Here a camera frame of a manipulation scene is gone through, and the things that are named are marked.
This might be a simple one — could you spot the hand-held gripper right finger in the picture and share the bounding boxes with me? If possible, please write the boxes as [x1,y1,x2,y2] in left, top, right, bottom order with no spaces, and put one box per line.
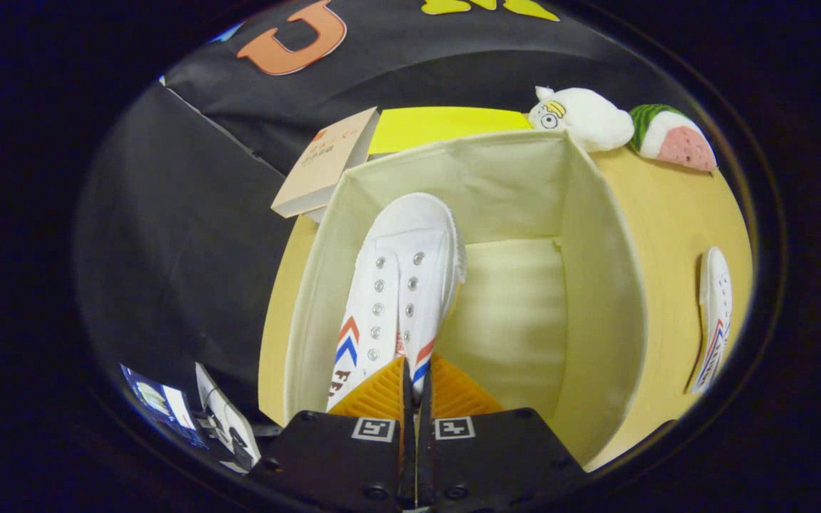
[418,354,589,513]

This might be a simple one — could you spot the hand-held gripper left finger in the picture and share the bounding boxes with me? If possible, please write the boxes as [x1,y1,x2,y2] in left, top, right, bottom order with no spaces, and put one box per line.
[250,356,415,513]

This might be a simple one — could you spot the cream fabric storage box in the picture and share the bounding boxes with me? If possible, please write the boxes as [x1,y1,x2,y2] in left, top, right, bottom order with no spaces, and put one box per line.
[282,128,650,469]

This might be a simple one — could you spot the white canvas shoe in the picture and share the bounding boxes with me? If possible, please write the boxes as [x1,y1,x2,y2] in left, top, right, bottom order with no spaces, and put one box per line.
[687,246,733,396]
[325,192,468,414]

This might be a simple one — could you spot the white device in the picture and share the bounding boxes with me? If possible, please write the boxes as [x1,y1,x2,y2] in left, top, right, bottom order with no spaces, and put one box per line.
[195,362,262,473]

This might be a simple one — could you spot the lit screen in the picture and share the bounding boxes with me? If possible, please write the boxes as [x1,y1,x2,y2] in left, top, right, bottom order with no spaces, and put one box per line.
[120,363,208,450]

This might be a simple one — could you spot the beige book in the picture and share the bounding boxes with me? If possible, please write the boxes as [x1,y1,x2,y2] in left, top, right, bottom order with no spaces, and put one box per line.
[271,107,381,219]

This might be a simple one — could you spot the yellow book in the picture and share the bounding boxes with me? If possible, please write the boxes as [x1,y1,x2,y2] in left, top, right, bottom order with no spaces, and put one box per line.
[368,107,532,156]

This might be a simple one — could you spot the white plush toy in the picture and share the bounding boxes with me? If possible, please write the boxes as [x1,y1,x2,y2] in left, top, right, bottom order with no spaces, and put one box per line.
[528,85,635,154]

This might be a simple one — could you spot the watermelon slice plush toy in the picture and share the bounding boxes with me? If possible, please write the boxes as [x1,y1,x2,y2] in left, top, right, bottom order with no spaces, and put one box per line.
[628,103,718,173]

